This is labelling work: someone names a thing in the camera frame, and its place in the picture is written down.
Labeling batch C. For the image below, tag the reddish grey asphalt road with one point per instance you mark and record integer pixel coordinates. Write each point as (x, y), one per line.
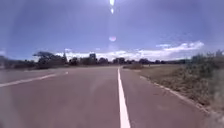
(73, 100)

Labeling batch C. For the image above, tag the row of distant trees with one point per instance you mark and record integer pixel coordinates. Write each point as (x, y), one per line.
(50, 60)

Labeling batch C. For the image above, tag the pale concrete kerb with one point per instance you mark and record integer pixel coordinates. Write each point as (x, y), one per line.
(176, 96)

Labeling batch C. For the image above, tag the dry scrub verge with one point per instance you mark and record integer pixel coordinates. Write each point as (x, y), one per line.
(193, 80)

